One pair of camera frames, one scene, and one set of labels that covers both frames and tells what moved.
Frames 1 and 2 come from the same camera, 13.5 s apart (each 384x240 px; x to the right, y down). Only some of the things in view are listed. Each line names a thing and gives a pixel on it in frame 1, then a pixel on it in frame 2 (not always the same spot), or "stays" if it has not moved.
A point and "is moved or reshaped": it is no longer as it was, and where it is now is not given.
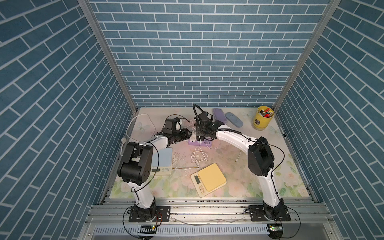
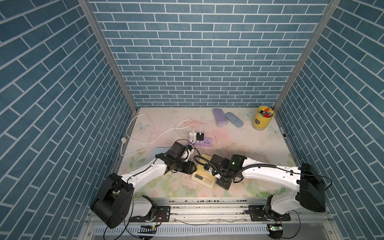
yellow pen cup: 264,116 stays
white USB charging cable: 198,155 is moved or reshaped
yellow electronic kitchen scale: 208,179 is moved or reshaped
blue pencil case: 234,119 stays
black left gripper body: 179,135 -> 182,166
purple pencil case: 219,115 stays
